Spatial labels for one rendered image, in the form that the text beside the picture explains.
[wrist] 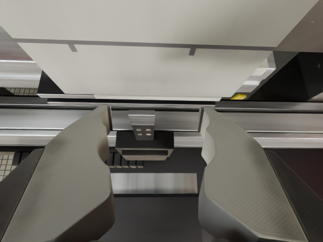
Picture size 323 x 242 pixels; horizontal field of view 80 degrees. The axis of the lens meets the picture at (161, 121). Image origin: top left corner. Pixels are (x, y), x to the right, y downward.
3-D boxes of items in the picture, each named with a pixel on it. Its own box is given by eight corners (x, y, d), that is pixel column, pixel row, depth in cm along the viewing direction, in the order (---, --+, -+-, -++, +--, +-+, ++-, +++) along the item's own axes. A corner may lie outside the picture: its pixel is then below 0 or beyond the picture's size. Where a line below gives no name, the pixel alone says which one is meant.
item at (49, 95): (218, 74, 23) (221, 98, 22) (211, 87, 25) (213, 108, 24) (42, 69, 22) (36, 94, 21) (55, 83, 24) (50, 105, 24)
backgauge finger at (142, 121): (186, 102, 26) (187, 138, 25) (169, 142, 51) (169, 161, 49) (96, 100, 26) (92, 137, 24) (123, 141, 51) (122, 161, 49)
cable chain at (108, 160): (143, 152, 58) (143, 166, 56) (144, 155, 63) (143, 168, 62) (14, 151, 56) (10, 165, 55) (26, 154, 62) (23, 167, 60)
